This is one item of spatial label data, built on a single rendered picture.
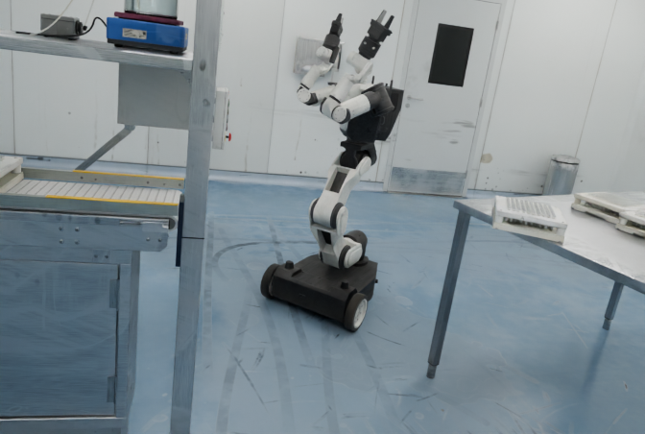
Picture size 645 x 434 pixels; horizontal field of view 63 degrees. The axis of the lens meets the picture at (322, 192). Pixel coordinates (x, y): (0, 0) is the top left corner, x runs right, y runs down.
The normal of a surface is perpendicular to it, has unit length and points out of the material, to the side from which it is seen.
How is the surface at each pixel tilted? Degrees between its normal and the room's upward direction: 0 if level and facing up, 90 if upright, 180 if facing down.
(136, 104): 90
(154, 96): 90
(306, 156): 90
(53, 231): 90
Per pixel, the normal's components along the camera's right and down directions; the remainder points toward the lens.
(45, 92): 0.20, 0.29
